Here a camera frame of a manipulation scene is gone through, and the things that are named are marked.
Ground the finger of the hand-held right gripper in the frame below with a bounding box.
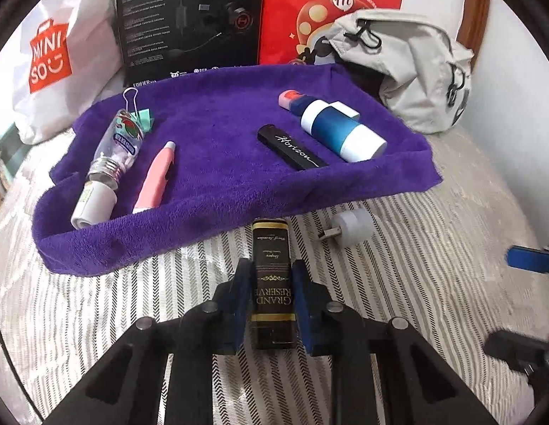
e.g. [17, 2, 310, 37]
[483, 329, 549, 384]
[506, 238, 549, 276]

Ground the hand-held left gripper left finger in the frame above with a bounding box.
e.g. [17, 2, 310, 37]
[46, 259, 256, 425]

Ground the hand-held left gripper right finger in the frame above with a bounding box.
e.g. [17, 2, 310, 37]
[292, 259, 504, 425]

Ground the black box with gold label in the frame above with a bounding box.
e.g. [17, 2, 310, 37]
[249, 218, 298, 350]

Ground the white plug adapter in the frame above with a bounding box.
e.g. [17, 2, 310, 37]
[318, 210, 372, 245]

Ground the pink pen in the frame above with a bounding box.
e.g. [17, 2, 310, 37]
[133, 141, 177, 214]

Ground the long black box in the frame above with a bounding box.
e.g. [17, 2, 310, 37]
[257, 124, 331, 171]

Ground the small cream paper roll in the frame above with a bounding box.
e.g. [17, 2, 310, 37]
[71, 181, 118, 230]

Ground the blue and white bottle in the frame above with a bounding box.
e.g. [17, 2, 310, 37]
[300, 98, 387, 164]

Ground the clear candy bottle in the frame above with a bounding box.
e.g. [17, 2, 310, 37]
[85, 108, 145, 189]

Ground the white eraser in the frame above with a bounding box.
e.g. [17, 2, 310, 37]
[334, 102, 360, 121]

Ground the striped bedsheet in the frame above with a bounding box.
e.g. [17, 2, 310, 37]
[0, 115, 549, 425]

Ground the purple towel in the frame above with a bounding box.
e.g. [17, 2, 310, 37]
[32, 63, 444, 276]

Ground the teal binder clip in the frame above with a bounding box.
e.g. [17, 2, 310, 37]
[123, 87, 157, 134]

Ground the grey backpack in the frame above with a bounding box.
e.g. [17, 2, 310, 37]
[321, 7, 475, 135]

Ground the wooden headboard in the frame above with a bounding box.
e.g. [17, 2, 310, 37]
[456, 0, 492, 58]

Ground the teal container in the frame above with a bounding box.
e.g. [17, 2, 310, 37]
[0, 123, 30, 174]

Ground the black headphone box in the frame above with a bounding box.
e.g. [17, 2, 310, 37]
[115, 0, 267, 87]

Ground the red paper bag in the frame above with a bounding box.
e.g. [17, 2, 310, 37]
[258, 0, 408, 67]

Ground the white shopping bag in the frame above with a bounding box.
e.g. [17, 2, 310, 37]
[11, 0, 127, 145]

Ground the black cable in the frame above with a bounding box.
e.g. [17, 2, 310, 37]
[0, 312, 50, 422]

